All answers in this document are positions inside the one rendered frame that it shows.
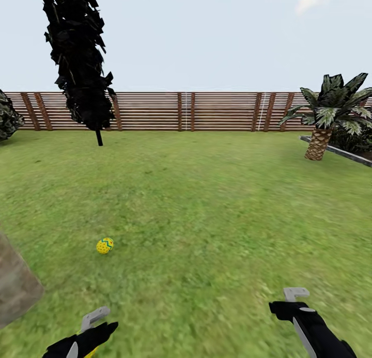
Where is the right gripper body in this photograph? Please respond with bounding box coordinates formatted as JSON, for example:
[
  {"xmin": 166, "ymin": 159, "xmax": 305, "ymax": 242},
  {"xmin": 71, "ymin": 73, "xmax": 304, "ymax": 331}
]
[{"xmin": 273, "ymin": 301, "xmax": 308, "ymax": 324}]

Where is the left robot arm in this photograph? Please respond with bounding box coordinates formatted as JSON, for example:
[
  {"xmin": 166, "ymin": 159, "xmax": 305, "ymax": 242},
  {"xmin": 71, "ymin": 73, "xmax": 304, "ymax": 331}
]
[{"xmin": 42, "ymin": 306, "xmax": 118, "ymax": 358}]

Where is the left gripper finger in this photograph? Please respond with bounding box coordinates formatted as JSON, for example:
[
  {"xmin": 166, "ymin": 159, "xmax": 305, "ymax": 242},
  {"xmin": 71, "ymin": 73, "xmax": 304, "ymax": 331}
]
[{"xmin": 107, "ymin": 322, "xmax": 118, "ymax": 335}]

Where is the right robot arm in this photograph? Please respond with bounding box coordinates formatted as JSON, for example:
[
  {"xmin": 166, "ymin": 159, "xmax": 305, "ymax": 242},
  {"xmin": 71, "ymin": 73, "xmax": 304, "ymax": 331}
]
[{"xmin": 269, "ymin": 287, "xmax": 357, "ymax": 358}]

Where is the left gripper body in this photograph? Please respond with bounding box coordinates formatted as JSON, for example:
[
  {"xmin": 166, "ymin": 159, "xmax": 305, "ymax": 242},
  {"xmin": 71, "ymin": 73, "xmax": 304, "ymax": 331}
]
[{"xmin": 80, "ymin": 322, "xmax": 109, "ymax": 358}]

